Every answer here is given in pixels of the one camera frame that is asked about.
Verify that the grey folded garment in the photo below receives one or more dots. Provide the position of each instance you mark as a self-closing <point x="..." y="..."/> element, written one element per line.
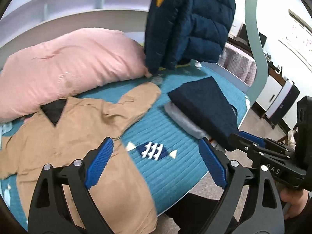
<point x="182" y="119"/>

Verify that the person's right hand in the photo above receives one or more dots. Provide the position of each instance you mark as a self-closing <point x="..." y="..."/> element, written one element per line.
<point x="292" y="202"/>

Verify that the wall poster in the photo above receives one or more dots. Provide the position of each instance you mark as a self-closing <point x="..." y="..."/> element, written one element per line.
<point x="296" y="39"/>

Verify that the dark wooden desk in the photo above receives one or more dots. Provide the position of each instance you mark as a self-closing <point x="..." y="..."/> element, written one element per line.
<point x="275" y="65"/>

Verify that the white cabinet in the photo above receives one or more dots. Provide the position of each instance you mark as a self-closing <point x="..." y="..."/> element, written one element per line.
<point x="280" y="97"/>

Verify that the navy puffer jacket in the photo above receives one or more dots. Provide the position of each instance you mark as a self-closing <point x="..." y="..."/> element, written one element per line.
<point x="190" y="24"/>

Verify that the tan jacket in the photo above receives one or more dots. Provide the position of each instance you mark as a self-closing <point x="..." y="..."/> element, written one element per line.
<point x="73" y="131"/>

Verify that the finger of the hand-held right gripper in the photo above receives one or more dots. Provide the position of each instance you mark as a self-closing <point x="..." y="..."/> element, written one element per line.
<point x="252" y="137"/>
<point x="246" y="146"/>

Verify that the pink pillow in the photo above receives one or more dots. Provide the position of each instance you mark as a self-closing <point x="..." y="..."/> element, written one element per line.
<point x="61" y="68"/>

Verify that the navy sweater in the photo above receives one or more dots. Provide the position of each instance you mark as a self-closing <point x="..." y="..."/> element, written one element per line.
<point x="204" y="104"/>

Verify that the person's dark trousers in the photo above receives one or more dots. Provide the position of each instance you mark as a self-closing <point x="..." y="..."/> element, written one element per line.
<point x="195" y="214"/>

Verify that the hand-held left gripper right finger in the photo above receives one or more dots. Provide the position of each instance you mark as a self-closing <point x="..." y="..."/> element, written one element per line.
<point x="212" y="163"/>

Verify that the white crumpled tissue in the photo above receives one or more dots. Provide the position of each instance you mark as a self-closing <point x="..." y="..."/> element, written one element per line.
<point x="198" y="64"/>

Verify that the pale green bed frame post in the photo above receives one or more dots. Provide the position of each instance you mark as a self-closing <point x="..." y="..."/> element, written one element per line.
<point x="253" y="29"/>

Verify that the lavender headboard shelf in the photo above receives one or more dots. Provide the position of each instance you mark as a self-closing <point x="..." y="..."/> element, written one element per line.
<point x="73" y="2"/>

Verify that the pink checked cloth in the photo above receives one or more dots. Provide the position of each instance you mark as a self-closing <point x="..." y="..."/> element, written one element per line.
<point x="240" y="63"/>

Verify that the teal quilted blanket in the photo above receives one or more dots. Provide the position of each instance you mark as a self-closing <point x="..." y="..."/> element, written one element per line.
<point x="170" y="165"/>

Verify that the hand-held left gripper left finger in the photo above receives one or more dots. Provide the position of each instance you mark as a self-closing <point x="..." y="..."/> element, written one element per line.
<point x="100" y="163"/>

